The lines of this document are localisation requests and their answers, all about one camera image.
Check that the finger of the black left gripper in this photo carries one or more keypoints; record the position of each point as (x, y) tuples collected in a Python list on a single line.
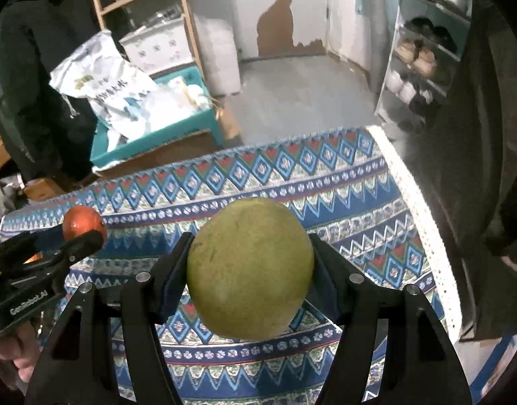
[(81, 246)]

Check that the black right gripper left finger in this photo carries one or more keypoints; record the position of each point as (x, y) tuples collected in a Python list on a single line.
[(76, 365)]

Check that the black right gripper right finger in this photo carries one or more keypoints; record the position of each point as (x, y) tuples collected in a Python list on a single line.
[(421, 365)]

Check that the small orange tangerine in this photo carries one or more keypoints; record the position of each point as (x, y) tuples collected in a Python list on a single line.
[(81, 219)]

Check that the yellow green pomelo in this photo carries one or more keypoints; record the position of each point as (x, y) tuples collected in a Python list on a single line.
[(249, 269)]

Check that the person's left hand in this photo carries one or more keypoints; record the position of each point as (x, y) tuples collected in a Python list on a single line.
[(19, 352)]

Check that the white printed plastic bag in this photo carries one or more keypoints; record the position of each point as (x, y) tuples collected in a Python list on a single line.
[(122, 96)]

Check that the teal plastic bin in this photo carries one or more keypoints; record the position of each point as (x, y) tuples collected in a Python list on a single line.
[(203, 120)]

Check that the blue patterned tablecloth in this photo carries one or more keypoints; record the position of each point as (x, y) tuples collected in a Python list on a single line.
[(349, 186)]

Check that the white floral storage box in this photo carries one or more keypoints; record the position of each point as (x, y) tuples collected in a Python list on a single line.
[(158, 48)]

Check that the wooden ladder shelf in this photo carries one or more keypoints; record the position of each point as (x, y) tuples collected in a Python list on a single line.
[(139, 11)]

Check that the black hanging coat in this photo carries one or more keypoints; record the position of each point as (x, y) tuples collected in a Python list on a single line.
[(46, 135)]

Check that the metal shoe rack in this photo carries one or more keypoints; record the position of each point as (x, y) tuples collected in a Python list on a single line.
[(429, 38)]

